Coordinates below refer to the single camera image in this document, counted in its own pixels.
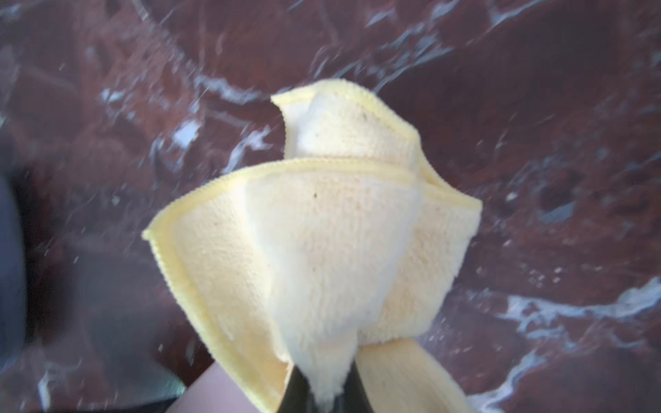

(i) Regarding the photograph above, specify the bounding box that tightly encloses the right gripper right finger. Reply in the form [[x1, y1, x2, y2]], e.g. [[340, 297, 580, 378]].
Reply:
[[340, 361, 374, 413]]

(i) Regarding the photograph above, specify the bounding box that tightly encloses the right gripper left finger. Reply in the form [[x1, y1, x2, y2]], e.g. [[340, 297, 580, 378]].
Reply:
[[277, 366, 313, 413]]

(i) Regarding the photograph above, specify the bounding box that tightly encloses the yellow microfiber cloth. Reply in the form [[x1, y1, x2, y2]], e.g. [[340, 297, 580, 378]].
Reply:
[[143, 79, 483, 412]]

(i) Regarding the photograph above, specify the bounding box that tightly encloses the pink eyeglass case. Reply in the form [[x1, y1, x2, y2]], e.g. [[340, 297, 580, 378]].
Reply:
[[166, 362, 258, 413]]

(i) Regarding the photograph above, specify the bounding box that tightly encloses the lavender eyeglass case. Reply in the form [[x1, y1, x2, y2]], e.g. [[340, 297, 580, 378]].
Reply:
[[0, 176, 28, 373]]

